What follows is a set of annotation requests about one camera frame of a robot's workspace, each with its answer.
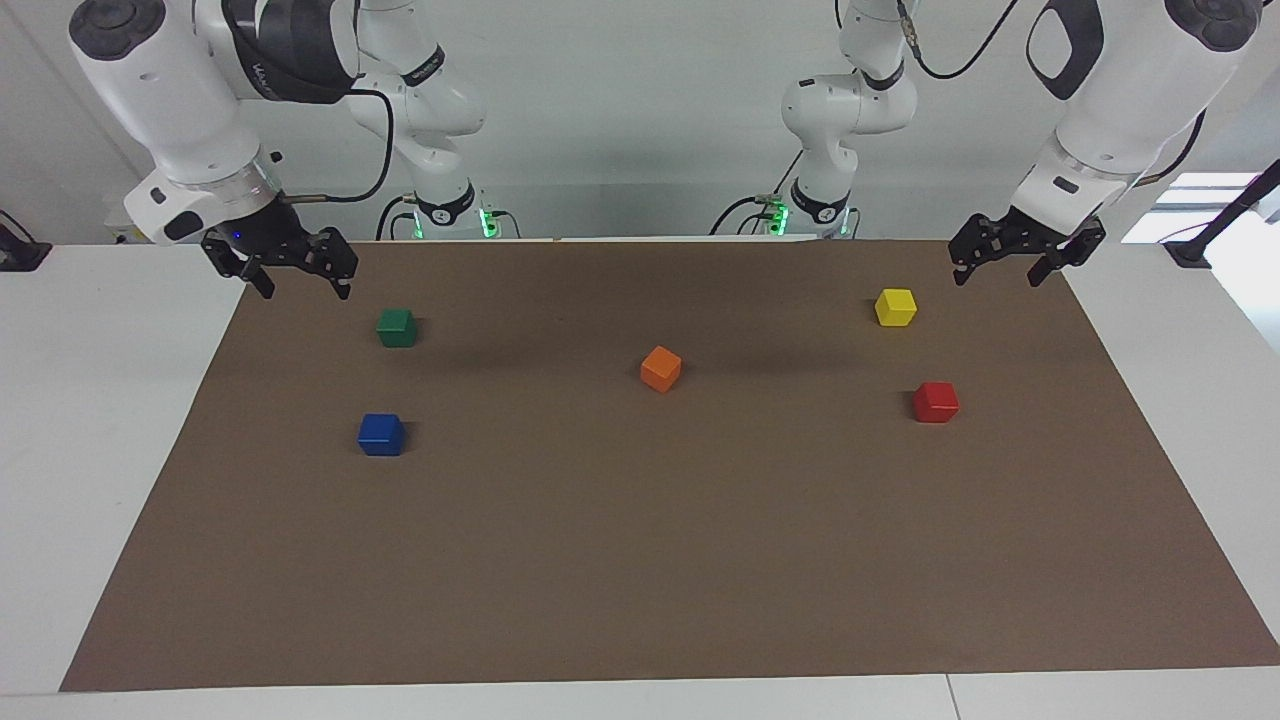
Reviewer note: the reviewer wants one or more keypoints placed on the orange wooden block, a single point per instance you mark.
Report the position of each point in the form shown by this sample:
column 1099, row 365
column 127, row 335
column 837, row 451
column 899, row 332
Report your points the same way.
column 660, row 370

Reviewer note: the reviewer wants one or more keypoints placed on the yellow wooden block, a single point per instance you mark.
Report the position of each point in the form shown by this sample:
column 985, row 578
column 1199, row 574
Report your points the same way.
column 896, row 308

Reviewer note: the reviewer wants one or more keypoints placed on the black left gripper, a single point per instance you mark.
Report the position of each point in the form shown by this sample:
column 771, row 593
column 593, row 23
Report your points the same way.
column 1035, row 235

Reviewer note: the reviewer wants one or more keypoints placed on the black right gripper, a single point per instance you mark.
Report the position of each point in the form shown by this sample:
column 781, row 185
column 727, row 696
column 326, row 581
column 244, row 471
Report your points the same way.
column 268, row 235

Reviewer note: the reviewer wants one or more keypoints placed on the black table clamp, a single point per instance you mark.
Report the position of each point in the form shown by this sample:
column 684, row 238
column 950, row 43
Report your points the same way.
column 20, row 255

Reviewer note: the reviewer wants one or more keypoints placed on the red wooden block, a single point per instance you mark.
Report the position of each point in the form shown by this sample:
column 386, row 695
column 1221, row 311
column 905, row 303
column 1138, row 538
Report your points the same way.
column 936, row 403

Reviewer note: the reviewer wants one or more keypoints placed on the brown table mat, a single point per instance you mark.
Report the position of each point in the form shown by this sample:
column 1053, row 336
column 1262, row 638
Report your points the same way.
column 640, row 550

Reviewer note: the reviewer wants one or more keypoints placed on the green wooden block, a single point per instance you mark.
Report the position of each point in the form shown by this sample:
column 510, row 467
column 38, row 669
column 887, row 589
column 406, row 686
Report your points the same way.
column 396, row 328

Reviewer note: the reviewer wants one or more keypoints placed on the blue wooden block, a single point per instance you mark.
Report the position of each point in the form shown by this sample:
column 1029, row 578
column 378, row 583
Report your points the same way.
column 381, row 436

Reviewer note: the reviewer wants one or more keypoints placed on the black camera stand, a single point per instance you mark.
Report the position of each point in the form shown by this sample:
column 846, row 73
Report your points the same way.
column 1215, row 225

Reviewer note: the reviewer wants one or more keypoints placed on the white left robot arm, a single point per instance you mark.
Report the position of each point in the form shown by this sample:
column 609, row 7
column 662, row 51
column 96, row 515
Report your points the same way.
column 1120, row 90

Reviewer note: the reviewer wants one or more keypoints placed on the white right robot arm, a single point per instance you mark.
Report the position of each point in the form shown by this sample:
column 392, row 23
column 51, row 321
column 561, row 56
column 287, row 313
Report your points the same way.
column 180, row 100

